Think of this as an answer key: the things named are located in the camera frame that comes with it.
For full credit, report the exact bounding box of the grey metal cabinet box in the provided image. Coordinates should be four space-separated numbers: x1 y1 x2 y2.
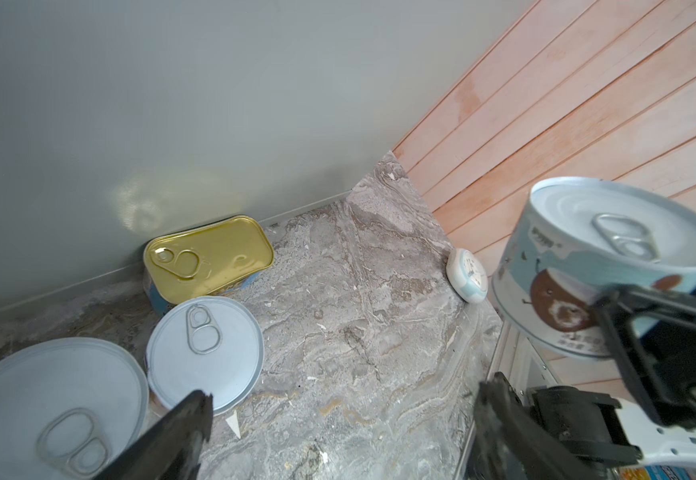
0 1 528 309

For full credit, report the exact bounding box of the white lid can back left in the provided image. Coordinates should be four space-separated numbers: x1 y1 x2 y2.
0 338 148 479

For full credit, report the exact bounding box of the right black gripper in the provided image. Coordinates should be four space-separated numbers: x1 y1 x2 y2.
529 285 696 468

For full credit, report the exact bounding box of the white lid can front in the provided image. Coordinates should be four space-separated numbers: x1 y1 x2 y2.
491 177 696 360

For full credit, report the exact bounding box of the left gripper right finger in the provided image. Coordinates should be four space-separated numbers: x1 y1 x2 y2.
472 372 597 479

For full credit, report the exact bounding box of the white round clock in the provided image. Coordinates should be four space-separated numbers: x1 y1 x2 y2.
446 248 489 304

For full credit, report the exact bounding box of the white lid can back centre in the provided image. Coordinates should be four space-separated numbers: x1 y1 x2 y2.
146 296 265 415

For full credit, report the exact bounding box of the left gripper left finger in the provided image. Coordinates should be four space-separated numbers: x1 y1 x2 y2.
96 390 213 480

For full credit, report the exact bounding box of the white lid can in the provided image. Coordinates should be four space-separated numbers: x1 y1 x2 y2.
146 296 265 415
491 177 696 360
0 338 148 479

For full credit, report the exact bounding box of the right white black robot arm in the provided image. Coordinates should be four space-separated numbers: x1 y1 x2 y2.
531 286 696 468

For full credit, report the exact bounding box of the gold rectangular sardine tin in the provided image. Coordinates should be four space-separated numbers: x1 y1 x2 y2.
143 215 274 315

